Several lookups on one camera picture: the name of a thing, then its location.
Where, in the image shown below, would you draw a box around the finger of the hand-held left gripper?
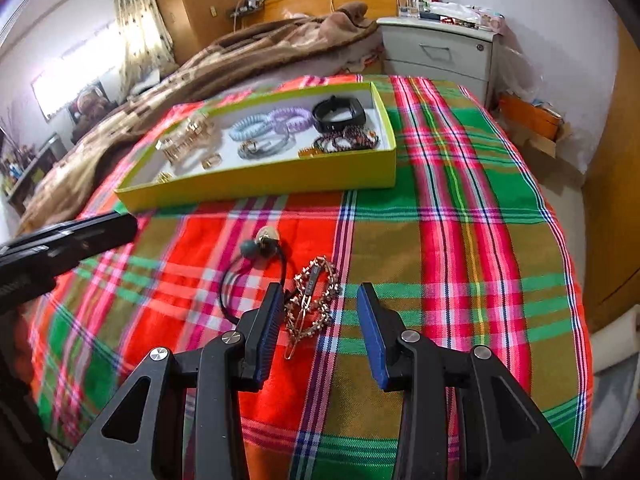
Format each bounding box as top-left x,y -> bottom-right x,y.
52,211 -> 138,266

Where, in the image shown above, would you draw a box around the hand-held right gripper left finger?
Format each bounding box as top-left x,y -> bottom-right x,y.
57,282 -> 285,480

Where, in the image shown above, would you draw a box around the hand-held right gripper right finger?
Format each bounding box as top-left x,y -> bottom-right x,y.
356,282 -> 583,480

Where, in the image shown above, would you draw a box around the gold chain hair clip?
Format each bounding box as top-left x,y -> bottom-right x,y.
284,256 -> 343,360

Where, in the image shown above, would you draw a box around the black hair tie with beads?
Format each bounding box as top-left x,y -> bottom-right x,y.
220,226 -> 288,318

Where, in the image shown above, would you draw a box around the beige hair claw clip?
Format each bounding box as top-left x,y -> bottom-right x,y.
156,131 -> 201,163

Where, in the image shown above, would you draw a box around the gold hair claw clip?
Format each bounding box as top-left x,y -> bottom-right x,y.
184,114 -> 212,137

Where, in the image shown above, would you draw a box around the yellow-green cardboard box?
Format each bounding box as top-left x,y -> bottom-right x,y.
114,81 -> 398,213

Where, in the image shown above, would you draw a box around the blue spiral hair tie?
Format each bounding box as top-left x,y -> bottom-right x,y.
229,112 -> 278,142

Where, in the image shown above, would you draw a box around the grey hair ties with flower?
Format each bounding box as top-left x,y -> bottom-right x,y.
239,136 -> 296,162

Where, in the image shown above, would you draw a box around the brown beaded bracelet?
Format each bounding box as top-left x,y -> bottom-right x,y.
341,127 -> 382,152

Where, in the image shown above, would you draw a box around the purple spiral hair tie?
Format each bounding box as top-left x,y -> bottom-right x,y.
270,106 -> 312,136

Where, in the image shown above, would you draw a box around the black smart band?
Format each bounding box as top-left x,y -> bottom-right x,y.
312,96 -> 368,132

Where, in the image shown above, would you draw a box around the row of small bottles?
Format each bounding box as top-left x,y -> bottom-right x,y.
0,147 -> 36,196

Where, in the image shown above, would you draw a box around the brown teddy bear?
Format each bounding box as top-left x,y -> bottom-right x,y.
70,87 -> 108,126

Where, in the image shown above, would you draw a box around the bright window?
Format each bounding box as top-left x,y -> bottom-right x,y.
31,17 -> 121,123

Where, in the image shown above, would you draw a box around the colourful plaid bed sheet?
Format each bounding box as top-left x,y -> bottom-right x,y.
15,74 -> 593,480

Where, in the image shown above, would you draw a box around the dotted curtain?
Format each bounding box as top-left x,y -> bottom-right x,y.
111,0 -> 176,86

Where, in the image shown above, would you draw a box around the brown patterned blanket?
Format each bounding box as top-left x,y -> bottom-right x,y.
17,2 -> 381,233

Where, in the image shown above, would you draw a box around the wooden wardrobe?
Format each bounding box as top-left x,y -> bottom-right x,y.
142,0 -> 246,53

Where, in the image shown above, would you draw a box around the brown cardboard box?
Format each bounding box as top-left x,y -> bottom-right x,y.
520,120 -> 573,158

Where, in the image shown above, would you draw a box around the orange box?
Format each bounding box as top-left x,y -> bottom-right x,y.
499,92 -> 561,141

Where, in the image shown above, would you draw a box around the pink quilt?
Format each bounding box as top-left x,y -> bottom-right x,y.
345,45 -> 386,76

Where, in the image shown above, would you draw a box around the wooden door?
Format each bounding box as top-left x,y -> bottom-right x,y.
582,20 -> 640,333

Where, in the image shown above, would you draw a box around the grey nightstand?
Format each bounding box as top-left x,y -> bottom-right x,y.
376,15 -> 503,108

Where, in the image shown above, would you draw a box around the clear plastic bag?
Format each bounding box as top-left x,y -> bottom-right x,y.
500,35 -> 546,101

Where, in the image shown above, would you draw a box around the white plastic bag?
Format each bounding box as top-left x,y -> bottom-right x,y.
432,1 -> 483,23

